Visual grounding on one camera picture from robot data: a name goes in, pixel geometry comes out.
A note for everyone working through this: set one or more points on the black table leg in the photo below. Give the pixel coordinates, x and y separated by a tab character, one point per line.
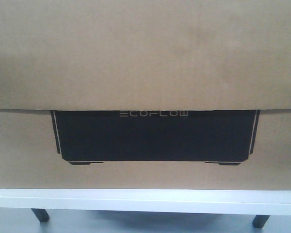
259	221
41	215

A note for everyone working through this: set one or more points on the black table leg right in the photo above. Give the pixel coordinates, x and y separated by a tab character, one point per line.
259	221

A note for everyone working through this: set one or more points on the brown cardboard box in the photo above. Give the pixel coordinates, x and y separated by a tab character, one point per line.
145	94

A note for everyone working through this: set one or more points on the black table leg left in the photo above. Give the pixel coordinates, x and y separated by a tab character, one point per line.
41	215

